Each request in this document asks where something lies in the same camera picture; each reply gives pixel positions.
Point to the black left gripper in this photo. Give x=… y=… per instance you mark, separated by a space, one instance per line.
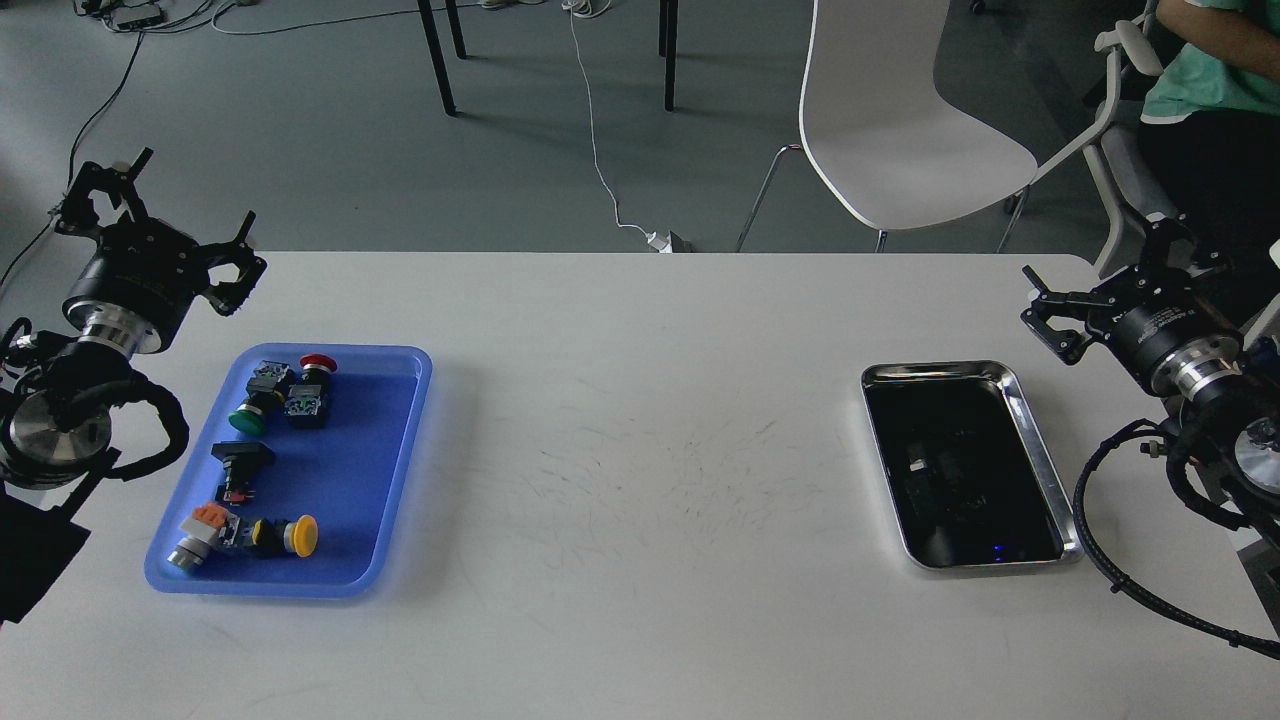
x=148 y=268

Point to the grey office chair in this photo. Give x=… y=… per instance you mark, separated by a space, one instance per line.
x=1130 y=194

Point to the black table legs right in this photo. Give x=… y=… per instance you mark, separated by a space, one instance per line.
x=667 y=47

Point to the blue plastic tray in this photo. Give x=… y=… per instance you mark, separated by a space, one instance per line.
x=349 y=475

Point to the green push button switch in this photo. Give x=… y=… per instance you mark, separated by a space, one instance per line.
x=264 y=392

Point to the white plastic chair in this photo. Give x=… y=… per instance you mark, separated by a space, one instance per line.
x=876 y=130

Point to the yellow push button switch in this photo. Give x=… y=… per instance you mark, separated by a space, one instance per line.
x=266 y=537

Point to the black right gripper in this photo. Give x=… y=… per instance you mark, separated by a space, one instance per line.
x=1150 y=318

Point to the black table legs left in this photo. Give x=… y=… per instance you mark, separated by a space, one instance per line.
x=435 y=49

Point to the black table legs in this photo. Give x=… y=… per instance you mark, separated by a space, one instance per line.
x=435 y=49
x=667 y=47

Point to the black square push button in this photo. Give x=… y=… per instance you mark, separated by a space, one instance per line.
x=240 y=461

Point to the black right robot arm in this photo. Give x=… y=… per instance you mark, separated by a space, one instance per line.
x=1219 y=444

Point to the person in green shirt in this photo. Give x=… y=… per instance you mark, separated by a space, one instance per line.
x=1209 y=132

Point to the red push button switch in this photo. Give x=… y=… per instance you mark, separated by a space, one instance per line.
x=309 y=401

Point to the silver orange selector switch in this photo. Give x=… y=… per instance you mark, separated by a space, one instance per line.
x=209 y=528

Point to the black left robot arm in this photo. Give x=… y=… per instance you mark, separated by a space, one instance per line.
x=57 y=432

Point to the shiny metal tray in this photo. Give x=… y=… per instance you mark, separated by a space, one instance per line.
x=972 y=484

